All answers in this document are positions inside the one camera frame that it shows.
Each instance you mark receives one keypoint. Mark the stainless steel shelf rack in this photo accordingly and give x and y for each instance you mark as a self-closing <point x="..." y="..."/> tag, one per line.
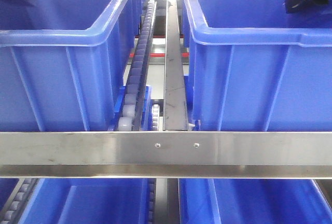
<point x="174" y="155"/>

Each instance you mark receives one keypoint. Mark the left upper blue bin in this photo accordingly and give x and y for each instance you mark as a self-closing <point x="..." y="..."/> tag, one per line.
<point x="62" y="62"/>

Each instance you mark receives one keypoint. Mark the blue bin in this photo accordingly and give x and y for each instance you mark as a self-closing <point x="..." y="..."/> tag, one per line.
<point x="62" y="62"/>
<point x="68" y="200"/>
<point x="254" y="67"/>
<point x="252" y="201"/>

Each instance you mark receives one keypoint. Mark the right upper blue bin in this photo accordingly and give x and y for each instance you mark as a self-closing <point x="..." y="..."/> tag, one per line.
<point x="254" y="67"/>

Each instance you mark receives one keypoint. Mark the white roller conveyor track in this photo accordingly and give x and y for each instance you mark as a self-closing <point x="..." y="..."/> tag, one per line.
<point x="136" y="103"/>

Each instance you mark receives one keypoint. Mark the lower left blue bin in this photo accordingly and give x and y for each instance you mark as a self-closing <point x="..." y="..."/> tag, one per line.
<point x="68" y="200"/>

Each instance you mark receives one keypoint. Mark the lower right blue bin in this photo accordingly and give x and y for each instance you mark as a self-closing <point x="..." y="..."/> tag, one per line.
<point x="252" y="201"/>

